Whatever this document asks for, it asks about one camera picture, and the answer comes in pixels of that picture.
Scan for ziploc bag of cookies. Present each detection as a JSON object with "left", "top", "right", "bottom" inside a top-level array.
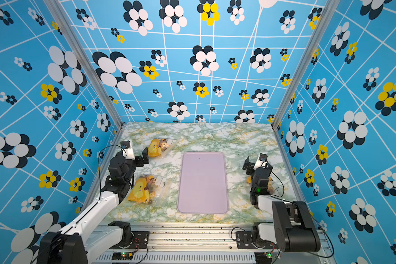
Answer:
[{"left": 148, "top": 138, "right": 176, "bottom": 158}]

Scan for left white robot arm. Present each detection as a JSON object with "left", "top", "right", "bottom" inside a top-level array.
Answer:
[{"left": 31, "top": 145, "right": 150, "bottom": 264}]

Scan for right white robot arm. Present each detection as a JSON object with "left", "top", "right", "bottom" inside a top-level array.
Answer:
[{"left": 243, "top": 154, "right": 321, "bottom": 253}]

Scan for near left ziploc cookie bag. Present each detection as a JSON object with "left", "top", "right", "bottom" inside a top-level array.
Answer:
[{"left": 126, "top": 175, "right": 171, "bottom": 207}]

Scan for ziploc cookie bag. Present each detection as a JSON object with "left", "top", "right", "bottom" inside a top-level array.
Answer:
[
  {"left": 126, "top": 175, "right": 171, "bottom": 207},
  {"left": 246, "top": 176, "right": 284, "bottom": 199}
]

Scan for right ziploc cookie bag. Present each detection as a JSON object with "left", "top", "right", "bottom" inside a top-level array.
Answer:
[{"left": 246, "top": 176, "right": 284, "bottom": 199}]

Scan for lilac rectangular tray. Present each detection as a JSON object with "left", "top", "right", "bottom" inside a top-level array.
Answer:
[{"left": 177, "top": 152, "right": 229, "bottom": 215}]

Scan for right green circuit board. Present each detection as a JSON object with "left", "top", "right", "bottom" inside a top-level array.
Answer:
[{"left": 254, "top": 253, "right": 277, "bottom": 264}]

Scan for green circuit board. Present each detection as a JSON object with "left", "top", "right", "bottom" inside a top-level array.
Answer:
[
  {"left": 112, "top": 252, "right": 134, "bottom": 262},
  {"left": 254, "top": 253, "right": 277, "bottom": 264}
]

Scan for left green circuit board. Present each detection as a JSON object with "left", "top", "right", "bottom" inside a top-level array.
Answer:
[{"left": 112, "top": 252, "right": 134, "bottom": 262}]

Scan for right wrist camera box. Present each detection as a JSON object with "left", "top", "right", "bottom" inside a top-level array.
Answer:
[{"left": 254, "top": 153, "right": 268, "bottom": 170}]

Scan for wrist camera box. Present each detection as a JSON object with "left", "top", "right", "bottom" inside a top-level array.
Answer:
[
  {"left": 121, "top": 140, "right": 135, "bottom": 160},
  {"left": 254, "top": 153, "right": 268, "bottom": 170}
]

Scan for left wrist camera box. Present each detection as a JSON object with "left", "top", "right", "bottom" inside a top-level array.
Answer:
[{"left": 121, "top": 140, "right": 135, "bottom": 160}]

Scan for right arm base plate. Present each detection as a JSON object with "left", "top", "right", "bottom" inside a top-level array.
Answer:
[{"left": 233, "top": 231, "right": 278, "bottom": 251}]

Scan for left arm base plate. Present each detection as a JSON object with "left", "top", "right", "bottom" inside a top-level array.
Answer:
[{"left": 112, "top": 231, "right": 150, "bottom": 250}]

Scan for aluminium front rail frame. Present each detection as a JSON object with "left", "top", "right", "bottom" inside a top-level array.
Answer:
[{"left": 92, "top": 223, "right": 336, "bottom": 264}]

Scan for left aluminium corner post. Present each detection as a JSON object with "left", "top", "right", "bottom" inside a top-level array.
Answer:
[{"left": 44, "top": 1, "right": 123, "bottom": 130}]

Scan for aluminium corner post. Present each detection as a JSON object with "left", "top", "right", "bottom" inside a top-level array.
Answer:
[
  {"left": 44, "top": 1, "right": 123, "bottom": 130},
  {"left": 272, "top": 0, "right": 341, "bottom": 131}
]

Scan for right aluminium corner post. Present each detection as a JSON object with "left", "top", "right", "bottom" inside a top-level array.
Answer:
[{"left": 272, "top": 0, "right": 341, "bottom": 131}]

